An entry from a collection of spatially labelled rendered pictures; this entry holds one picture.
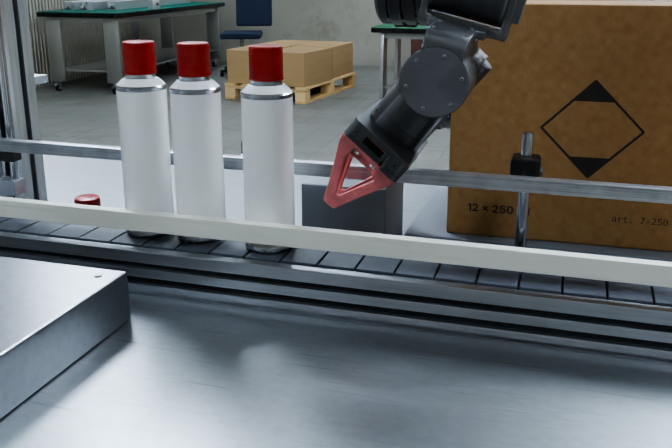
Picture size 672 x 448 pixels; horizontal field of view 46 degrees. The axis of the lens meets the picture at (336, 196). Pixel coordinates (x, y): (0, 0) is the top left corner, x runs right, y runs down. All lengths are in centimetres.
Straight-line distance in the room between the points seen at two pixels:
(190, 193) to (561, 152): 41
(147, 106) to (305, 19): 907
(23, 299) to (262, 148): 25
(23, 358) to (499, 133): 55
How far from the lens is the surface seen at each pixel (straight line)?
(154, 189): 85
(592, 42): 90
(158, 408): 65
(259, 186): 78
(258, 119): 76
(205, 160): 81
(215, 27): 968
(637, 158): 93
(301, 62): 694
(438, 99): 64
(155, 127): 84
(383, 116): 73
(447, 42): 64
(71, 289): 75
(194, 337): 75
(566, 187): 78
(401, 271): 75
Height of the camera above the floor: 116
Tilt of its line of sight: 16 degrees down
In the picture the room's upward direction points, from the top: straight up
